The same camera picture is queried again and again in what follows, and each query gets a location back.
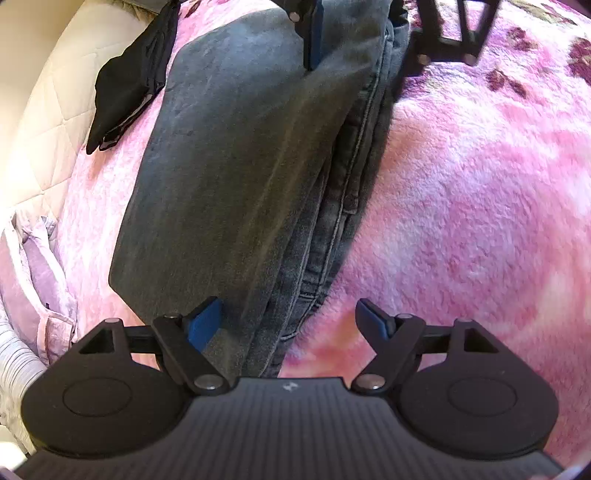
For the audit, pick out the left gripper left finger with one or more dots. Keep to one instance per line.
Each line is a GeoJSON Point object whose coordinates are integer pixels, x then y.
{"type": "Point", "coordinates": [182, 340]}

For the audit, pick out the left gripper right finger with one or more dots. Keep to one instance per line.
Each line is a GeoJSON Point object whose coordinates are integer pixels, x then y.
{"type": "Point", "coordinates": [395, 340]}

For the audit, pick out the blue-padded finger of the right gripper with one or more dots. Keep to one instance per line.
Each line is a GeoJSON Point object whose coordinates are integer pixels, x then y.
{"type": "Point", "coordinates": [307, 17]}

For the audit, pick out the dark grey jeans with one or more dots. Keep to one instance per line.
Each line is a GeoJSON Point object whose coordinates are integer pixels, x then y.
{"type": "Point", "coordinates": [256, 174]}

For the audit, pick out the lilac pillow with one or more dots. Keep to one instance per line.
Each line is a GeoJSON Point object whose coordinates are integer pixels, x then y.
{"type": "Point", "coordinates": [34, 290]}

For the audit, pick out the pink rose blanket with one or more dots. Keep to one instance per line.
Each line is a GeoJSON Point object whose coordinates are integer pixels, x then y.
{"type": "Point", "coordinates": [481, 209]}

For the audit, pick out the white striped duvet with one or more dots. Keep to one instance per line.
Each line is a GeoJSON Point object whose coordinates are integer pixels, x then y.
{"type": "Point", "coordinates": [20, 367]}

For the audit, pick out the folded black garment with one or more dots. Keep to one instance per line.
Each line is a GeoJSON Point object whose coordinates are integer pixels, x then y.
{"type": "Point", "coordinates": [127, 84]}

